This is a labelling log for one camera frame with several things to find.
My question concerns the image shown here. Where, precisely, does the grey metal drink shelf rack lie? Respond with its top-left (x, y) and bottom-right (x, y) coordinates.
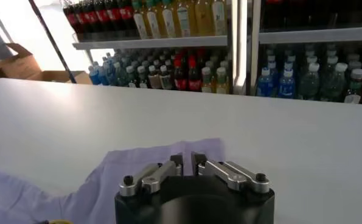
top-left (249, 0), bottom-right (362, 106)
top-left (61, 0), bottom-right (235, 95)

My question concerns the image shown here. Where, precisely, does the green label clear bottle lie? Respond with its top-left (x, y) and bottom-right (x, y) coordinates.
top-left (112, 61), bottom-right (125, 87)
top-left (320, 63), bottom-right (347, 103)
top-left (298, 62), bottom-right (321, 101)
top-left (125, 65), bottom-right (138, 88)

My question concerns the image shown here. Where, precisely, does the dark window frame bar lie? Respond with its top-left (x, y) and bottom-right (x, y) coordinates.
top-left (27, 0), bottom-right (77, 84)

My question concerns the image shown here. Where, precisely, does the yellow juice bottle green cap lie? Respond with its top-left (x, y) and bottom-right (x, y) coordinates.
top-left (161, 0), bottom-right (178, 38)
top-left (176, 0), bottom-right (193, 38)
top-left (131, 0), bottom-right (150, 40)
top-left (211, 0), bottom-right (229, 36)
top-left (146, 0), bottom-right (162, 39)
top-left (195, 0), bottom-right (212, 37)

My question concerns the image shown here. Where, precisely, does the blue label water bottle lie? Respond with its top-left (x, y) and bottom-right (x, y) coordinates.
top-left (88, 65), bottom-right (102, 85)
top-left (277, 69), bottom-right (296, 100)
top-left (256, 67), bottom-right (274, 98)
top-left (100, 59), bottom-right (111, 86)

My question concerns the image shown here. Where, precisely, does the yellow drink bottle white cap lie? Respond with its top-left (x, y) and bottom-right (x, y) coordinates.
top-left (215, 66), bottom-right (230, 94)
top-left (201, 66), bottom-right (214, 93)

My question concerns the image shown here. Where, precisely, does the purple t-shirt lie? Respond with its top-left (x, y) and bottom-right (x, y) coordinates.
top-left (0, 138), bottom-right (226, 224)

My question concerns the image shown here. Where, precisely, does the cola bottle red cap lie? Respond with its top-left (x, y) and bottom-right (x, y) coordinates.
top-left (122, 0), bottom-right (138, 39)
top-left (75, 1), bottom-right (89, 35)
top-left (187, 55), bottom-right (202, 92)
top-left (86, 0), bottom-right (101, 37)
top-left (110, 0), bottom-right (125, 38)
top-left (63, 2), bottom-right (79, 34)
top-left (97, 0), bottom-right (113, 38)
top-left (173, 54), bottom-right (188, 91)

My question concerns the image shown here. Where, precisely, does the grey metal shelf board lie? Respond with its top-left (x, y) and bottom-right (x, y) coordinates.
top-left (258, 26), bottom-right (362, 45)
top-left (72, 35), bottom-right (229, 51)

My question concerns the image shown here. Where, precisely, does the small dark bottle brown label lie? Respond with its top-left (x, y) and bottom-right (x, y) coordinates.
top-left (159, 65), bottom-right (173, 90)

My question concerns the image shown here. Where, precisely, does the brown cardboard box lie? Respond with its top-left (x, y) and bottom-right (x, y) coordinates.
top-left (0, 42), bottom-right (92, 85)

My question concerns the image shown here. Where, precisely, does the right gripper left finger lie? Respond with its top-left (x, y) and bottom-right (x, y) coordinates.
top-left (119, 153), bottom-right (184, 197)

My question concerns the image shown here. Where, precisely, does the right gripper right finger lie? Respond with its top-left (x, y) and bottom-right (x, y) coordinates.
top-left (191, 151), bottom-right (271, 195)

